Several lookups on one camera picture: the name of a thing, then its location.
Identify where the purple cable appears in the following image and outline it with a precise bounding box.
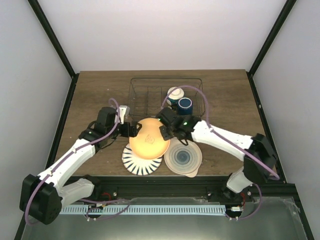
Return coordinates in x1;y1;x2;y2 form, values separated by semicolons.
159;85;280;221
25;98;131;226

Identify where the dark blue mug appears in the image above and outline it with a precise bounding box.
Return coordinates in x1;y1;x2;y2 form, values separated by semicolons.
177;97;193;116

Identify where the orange plastic plate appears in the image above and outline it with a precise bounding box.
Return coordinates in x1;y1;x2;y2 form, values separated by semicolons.
129;118;170;160

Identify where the white blue striped plate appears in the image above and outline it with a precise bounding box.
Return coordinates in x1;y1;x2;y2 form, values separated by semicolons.
121;143;163;176

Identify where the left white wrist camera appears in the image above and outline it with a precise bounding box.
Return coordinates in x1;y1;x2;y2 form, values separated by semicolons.
119;105;130;124

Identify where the light blue slotted cable duct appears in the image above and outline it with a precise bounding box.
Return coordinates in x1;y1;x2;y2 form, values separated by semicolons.
60;204;226;216

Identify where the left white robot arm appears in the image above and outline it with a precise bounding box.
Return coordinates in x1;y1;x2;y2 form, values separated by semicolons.
19;105;142;225

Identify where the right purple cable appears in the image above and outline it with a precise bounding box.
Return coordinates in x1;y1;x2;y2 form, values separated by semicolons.
159;85;280;221

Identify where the black frame post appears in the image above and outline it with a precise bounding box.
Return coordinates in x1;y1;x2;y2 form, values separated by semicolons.
248;0;297;76
26;0;77;78

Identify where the black wire dish rack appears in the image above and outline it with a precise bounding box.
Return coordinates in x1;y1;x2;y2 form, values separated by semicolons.
128;76;203;121

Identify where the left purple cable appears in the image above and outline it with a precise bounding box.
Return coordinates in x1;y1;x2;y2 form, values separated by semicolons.
25;98;131;226

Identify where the cream and teal bowl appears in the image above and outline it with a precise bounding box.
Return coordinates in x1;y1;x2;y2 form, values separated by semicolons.
166;86;185;105

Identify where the right black frame post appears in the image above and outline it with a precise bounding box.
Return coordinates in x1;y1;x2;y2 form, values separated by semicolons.
248;0;297;76

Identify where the clear plastic lidded bowl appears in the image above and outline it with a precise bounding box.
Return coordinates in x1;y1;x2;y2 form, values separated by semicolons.
164;138;203;178

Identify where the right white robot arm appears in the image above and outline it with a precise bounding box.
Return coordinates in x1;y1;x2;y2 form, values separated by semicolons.
156;107;280;202

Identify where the left black frame post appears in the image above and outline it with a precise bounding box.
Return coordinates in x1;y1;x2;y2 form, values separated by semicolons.
26;0;77;78

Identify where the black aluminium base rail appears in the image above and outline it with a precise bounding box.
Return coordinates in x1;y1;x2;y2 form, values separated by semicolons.
82;175;296;201

